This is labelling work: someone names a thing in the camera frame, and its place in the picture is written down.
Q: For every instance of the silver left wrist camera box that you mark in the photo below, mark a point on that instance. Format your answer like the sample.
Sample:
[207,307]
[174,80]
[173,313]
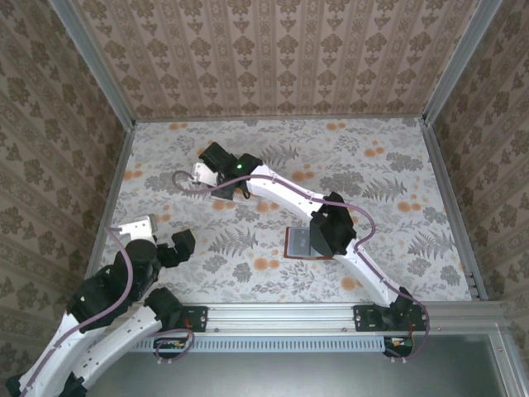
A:
[138,226]

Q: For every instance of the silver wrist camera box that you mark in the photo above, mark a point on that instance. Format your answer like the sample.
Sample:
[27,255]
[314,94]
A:
[138,226]
[204,171]

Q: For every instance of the aluminium side rail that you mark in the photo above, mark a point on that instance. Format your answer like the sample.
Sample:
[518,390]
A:
[111,198]
[450,198]

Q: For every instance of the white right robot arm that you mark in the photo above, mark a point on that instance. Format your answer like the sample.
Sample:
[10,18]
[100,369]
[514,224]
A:
[289,190]

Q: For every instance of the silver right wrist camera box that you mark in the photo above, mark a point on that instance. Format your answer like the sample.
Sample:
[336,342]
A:
[204,171]

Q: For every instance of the aluminium corner post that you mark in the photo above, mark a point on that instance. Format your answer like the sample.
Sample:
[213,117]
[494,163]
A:
[93,62]
[458,62]

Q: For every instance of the grey metal sheet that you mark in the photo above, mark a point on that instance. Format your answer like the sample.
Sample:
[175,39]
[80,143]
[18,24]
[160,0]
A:
[289,376]

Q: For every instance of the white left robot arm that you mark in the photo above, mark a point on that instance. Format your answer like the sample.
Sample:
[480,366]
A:
[124,339]

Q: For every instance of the brown leather card wallet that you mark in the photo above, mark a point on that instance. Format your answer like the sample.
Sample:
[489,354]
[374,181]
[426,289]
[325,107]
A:
[297,242]

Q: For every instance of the floral print tablecloth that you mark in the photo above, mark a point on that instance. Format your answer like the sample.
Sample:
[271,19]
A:
[372,281]

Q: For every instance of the aluminium front extrusion rail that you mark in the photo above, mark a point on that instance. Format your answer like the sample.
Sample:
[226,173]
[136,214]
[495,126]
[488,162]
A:
[281,318]

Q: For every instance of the aluminium rear rail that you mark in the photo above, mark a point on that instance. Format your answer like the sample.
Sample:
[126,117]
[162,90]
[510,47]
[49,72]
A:
[281,119]

